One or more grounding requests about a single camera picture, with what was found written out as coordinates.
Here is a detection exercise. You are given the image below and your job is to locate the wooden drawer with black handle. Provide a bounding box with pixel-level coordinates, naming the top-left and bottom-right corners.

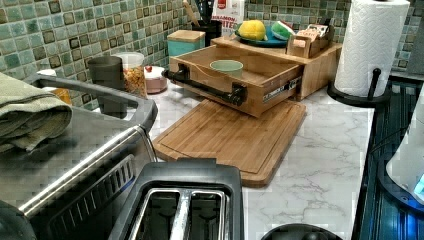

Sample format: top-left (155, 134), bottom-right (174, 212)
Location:
top-left (162, 45), bottom-right (303, 117)

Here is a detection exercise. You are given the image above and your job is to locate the bamboo drawer cabinet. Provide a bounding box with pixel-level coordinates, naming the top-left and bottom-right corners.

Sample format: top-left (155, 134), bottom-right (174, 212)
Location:
top-left (211, 36), bottom-right (342, 101)

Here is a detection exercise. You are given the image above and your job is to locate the bamboo cutting board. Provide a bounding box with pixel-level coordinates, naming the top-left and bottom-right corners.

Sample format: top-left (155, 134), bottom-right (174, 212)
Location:
top-left (153, 100), bottom-right (306, 188)

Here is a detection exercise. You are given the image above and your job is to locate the green ceramic bowl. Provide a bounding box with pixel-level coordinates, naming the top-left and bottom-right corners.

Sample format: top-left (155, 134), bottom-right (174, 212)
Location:
top-left (210, 60), bottom-right (244, 78)

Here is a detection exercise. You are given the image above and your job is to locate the pink lidded container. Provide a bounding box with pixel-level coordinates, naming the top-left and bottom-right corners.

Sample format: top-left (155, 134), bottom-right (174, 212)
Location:
top-left (144, 66), bottom-right (167, 94)

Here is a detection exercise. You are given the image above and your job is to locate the black two-slot toaster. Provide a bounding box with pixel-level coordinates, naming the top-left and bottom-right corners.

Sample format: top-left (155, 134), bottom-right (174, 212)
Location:
top-left (108, 158), bottom-right (244, 240)

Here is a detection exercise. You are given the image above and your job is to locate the teal canister with wooden lid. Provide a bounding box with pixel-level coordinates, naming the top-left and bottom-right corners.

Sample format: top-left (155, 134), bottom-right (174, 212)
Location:
top-left (167, 30), bottom-right (205, 56)

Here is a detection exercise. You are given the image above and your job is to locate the black utensil holder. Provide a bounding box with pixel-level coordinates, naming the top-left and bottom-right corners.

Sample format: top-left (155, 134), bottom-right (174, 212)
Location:
top-left (192, 20), bottom-right (222, 47)

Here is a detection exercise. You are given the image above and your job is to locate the clear jar with cereal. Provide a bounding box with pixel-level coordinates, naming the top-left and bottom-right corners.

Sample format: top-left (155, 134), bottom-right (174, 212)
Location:
top-left (116, 52), bottom-right (147, 98)

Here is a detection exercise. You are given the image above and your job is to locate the yellow lemon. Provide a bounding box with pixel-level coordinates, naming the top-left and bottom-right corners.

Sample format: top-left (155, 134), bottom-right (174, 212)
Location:
top-left (238, 20), bottom-right (266, 41)

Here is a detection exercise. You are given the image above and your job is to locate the blue plate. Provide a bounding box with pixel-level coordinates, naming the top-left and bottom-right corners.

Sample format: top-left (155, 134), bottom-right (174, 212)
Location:
top-left (235, 26), bottom-right (287, 48)

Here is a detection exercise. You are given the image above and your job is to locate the wooden spoon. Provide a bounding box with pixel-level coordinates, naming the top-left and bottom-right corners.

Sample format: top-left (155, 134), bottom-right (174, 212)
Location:
top-left (182, 0), bottom-right (200, 27)

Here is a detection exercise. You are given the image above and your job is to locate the red and white box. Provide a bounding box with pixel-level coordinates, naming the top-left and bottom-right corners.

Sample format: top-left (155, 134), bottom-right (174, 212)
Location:
top-left (212, 0), bottom-right (245, 36)

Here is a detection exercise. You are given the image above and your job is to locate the green sponge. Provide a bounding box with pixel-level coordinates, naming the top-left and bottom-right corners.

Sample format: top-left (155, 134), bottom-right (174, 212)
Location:
top-left (271, 21), bottom-right (295, 40)

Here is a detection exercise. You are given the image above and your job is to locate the dark grey cup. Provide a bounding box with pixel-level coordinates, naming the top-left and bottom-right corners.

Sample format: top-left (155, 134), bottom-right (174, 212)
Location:
top-left (88, 56), bottom-right (125, 90)

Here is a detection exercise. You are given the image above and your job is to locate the wooden tea bag caddy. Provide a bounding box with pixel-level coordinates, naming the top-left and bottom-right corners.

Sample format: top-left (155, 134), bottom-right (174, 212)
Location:
top-left (286, 24), bottom-right (334, 58)

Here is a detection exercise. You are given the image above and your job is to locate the black round object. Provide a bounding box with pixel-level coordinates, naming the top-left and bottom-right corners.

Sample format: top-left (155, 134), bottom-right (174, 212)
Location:
top-left (261, 223), bottom-right (342, 240)

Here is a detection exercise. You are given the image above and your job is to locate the orange-filled jar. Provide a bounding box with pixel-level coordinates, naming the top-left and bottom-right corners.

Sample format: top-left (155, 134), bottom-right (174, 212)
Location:
top-left (38, 69), bottom-right (72, 105)

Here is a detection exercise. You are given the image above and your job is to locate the stainless steel toaster oven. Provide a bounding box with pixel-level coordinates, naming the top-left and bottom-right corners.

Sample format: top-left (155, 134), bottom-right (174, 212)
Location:
top-left (0, 74), bottom-right (157, 240)

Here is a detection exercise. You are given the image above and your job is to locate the black paper towel holder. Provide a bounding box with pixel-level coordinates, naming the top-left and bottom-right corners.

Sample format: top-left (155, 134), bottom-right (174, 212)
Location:
top-left (326, 68), bottom-right (392, 109)

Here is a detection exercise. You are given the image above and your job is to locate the folded green towel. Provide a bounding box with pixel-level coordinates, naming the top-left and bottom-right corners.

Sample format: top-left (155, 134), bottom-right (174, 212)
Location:
top-left (0, 74), bottom-right (72, 152)

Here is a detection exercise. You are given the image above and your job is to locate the paper towel roll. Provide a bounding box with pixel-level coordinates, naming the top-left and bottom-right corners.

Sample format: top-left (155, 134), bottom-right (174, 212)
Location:
top-left (334, 0), bottom-right (410, 97)

